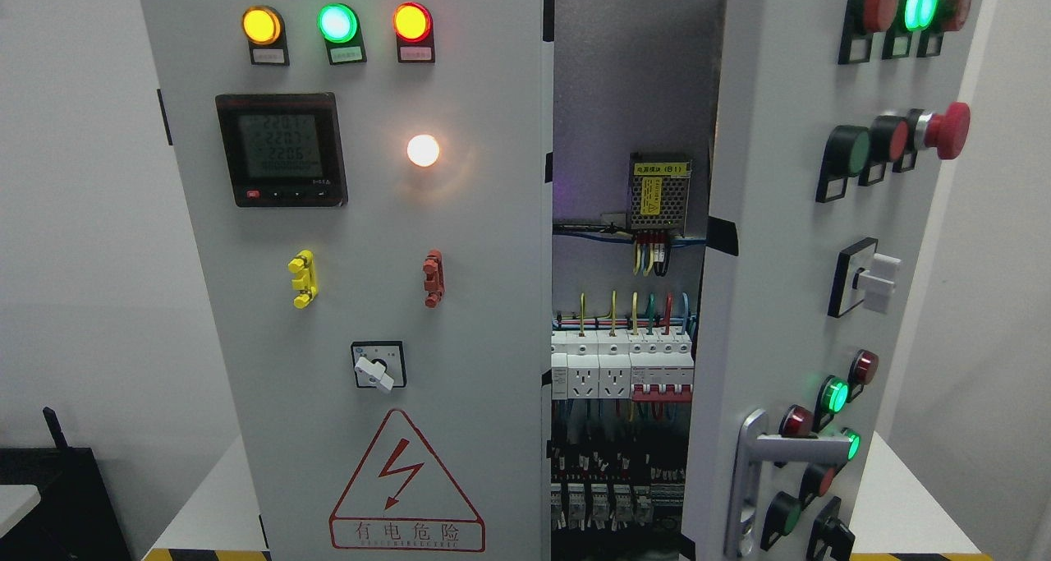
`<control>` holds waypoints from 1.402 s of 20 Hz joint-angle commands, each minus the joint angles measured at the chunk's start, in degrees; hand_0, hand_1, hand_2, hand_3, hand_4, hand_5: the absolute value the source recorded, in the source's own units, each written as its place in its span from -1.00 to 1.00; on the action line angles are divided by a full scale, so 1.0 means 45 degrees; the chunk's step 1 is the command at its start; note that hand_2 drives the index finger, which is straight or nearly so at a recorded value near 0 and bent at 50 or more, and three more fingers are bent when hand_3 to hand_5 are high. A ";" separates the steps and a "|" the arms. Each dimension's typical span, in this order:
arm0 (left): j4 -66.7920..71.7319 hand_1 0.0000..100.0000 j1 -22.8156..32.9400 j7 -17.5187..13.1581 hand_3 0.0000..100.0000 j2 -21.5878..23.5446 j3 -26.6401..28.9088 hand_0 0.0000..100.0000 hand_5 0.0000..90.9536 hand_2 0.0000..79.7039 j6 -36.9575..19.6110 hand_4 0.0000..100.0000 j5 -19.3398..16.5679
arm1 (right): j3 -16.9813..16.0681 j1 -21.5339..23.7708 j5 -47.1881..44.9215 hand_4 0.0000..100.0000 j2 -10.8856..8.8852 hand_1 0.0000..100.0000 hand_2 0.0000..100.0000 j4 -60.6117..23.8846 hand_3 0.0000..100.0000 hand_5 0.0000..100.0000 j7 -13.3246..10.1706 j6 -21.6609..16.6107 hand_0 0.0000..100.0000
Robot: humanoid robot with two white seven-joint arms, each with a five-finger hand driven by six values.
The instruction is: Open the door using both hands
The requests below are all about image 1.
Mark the red handle circuit breaker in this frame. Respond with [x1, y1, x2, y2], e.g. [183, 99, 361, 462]
[628, 333, 695, 403]

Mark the red emergency stop button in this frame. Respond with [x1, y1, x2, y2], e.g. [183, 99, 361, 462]
[891, 101, 971, 172]

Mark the white glowing indicator lamp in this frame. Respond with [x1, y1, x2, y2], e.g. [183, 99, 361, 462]
[406, 134, 442, 168]

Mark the red indicator lamp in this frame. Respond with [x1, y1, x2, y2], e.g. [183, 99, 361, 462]
[392, 1, 435, 63]

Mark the black digital power meter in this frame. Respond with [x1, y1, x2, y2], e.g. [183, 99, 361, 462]
[215, 92, 347, 208]

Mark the yellow indicator lamp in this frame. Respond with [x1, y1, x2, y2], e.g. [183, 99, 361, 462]
[241, 6, 290, 66]

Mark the grey cabinet door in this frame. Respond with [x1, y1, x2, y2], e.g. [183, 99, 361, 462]
[681, 0, 982, 560]
[141, 0, 554, 560]

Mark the green indicator lamp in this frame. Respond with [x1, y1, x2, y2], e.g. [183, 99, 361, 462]
[316, 3, 367, 66]

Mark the red terminal post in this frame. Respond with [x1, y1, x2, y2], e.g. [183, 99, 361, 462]
[423, 249, 444, 309]

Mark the yellow terminal post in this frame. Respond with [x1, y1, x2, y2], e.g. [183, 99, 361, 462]
[287, 250, 320, 310]

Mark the red electric hazard sticker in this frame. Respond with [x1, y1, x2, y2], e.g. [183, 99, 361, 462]
[329, 408, 487, 553]

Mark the white rotary selector switch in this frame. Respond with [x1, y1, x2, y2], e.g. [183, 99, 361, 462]
[350, 340, 408, 393]

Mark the silver door handle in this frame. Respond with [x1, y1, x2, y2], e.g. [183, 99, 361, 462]
[723, 408, 852, 560]

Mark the white knob door switch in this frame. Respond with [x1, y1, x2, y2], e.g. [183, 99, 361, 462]
[827, 237, 902, 318]

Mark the white socket breaker row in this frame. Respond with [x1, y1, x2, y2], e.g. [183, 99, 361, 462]
[549, 329, 631, 401]

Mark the metal mesh power supply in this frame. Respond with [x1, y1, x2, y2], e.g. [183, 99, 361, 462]
[626, 152, 693, 231]

